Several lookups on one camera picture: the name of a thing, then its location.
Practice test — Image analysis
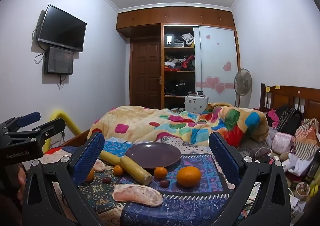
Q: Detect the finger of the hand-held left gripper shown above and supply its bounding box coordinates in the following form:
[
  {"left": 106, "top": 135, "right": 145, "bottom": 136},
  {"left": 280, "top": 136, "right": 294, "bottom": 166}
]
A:
[
  {"left": 0, "top": 112, "right": 41, "bottom": 133},
  {"left": 31, "top": 117, "right": 66, "bottom": 147}
]

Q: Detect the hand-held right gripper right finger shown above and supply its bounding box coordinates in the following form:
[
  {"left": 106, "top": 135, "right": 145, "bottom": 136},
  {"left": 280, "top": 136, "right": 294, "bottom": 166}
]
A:
[{"left": 209, "top": 131, "right": 292, "bottom": 226}]

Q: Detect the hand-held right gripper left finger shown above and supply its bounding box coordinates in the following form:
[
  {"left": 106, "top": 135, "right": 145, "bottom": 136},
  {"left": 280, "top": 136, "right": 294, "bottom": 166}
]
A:
[{"left": 22, "top": 131, "right": 105, "bottom": 226}]

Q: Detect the short sugarcane piece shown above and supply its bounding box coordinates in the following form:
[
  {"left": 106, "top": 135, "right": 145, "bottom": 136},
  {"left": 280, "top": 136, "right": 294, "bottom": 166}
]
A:
[{"left": 100, "top": 150, "right": 123, "bottom": 166}]

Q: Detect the large orange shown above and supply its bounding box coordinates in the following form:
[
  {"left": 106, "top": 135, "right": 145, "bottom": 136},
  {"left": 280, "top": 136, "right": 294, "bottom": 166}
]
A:
[{"left": 176, "top": 166, "right": 202, "bottom": 187}]

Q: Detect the long sugarcane piece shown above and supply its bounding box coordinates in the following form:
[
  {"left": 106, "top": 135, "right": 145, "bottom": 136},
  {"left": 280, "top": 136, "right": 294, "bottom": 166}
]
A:
[{"left": 120, "top": 156, "right": 153, "bottom": 186}]

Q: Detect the purple plate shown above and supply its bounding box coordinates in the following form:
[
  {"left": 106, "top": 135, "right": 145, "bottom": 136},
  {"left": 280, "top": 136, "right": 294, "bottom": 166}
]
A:
[{"left": 125, "top": 142, "right": 182, "bottom": 169}]

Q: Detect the person's left hand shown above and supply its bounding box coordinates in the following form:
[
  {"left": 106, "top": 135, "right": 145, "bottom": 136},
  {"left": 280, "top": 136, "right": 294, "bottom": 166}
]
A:
[{"left": 14, "top": 163, "right": 28, "bottom": 200}]

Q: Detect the white patterned sheet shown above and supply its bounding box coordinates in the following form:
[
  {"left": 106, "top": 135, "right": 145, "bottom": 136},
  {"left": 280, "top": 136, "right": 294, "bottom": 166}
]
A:
[{"left": 160, "top": 136, "right": 213, "bottom": 155}]

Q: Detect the blue patterned mat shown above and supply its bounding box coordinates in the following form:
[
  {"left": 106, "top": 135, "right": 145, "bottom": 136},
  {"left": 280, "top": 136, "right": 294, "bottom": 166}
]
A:
[{"left": 40, "top": 136, "right": 237, "bottom": 226}]

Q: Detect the white box appliance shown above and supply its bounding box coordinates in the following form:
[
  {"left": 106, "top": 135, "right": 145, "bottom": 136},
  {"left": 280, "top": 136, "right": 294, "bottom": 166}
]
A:
[{"left": 185, "top": 95, "right": 209, "bottom": 113}]

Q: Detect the colourful patchwork blanket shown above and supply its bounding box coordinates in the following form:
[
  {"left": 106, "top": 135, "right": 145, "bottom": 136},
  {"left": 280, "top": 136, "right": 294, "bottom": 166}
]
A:
[{"left": 87, "top": 102, "right": 269, "bottom": 148}]

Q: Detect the pink cloth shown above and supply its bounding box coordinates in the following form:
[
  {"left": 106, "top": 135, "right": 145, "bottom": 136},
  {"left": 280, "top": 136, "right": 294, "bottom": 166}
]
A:
[{"left": 266, "top": 109, "right": 280, "bottom": 128}]

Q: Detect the standing fan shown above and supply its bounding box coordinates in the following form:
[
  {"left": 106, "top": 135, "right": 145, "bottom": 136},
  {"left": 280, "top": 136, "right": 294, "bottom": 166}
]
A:
[{"left": 234, "top": 69, "right": 253, "bottom": 108}]

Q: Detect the black backpack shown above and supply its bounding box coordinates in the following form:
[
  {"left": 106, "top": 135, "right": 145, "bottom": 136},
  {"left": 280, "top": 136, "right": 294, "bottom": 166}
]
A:
[{"left": 277, "top": 107, "right": 303, "bottom": 129}]

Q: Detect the striped bag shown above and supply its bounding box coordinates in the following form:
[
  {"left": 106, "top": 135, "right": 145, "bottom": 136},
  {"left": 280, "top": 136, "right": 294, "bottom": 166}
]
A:
[{"left": 294, "top": 118, "right": 320, "bottom": 154}]

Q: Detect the white cup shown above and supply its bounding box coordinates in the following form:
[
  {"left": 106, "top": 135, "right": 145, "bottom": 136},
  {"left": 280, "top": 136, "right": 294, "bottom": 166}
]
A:
[{"left": 296, "top": 182, "right": 311, "bottom": 197}]

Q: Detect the wooden headboard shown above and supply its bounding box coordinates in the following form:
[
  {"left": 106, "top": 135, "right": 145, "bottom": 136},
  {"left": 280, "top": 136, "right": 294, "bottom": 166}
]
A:
[{"left": 260, "top": 84, "right": 320, "bottom": 123}]

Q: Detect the dark bottle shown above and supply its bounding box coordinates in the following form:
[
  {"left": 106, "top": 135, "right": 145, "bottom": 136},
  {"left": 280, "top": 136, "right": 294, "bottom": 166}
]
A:
[{"left": 307, "top": 150, "right": 320, "bottom": 184}]

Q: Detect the frosted sliding wardrobe door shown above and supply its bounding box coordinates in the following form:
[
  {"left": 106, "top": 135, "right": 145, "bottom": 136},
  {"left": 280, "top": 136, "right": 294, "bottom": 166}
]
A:
[{"left": 194, "top": 26, "right": 239, "bottom": 108}]

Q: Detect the wooden door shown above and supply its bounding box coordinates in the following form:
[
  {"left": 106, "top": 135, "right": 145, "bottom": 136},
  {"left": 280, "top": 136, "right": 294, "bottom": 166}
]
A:
[{"left": 130, "top": 37, "right": 162, "bottom": 110}]

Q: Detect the wooden wardrobe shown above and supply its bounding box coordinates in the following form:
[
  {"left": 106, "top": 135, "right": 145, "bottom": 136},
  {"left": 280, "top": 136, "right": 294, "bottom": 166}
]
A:
[{"left": 116, "top": 6, "right": 241, "bottom": 111}]

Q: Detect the yellow padded tube frame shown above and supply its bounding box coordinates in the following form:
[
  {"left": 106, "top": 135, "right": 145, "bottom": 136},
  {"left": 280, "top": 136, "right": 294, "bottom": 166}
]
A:
[{"left": 44, "top": 109, "right": 82, "bottom": 152}]

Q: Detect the black monitor cable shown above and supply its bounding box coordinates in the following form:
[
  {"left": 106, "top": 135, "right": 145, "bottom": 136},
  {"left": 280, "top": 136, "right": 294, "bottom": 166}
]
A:
[{"left": 58, "top": 74, "right": 68, "bottom": 90}]

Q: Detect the black television cable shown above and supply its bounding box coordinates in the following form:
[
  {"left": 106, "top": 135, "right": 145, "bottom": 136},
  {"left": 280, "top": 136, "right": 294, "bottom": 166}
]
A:
[{"left": 32, "top": 24, "right": 46, "bottom": 65}]

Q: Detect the small wall monitor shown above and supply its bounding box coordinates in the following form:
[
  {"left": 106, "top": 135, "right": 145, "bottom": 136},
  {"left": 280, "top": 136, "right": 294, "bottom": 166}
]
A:
[{"left": 44, "top": 46, "right": 74, "bottom": 75}]

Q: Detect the wall television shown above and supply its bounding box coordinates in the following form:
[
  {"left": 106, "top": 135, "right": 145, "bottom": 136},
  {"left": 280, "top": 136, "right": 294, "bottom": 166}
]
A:
[{"left": 38, "top": 4, "right": 87, "bottom": 53}]

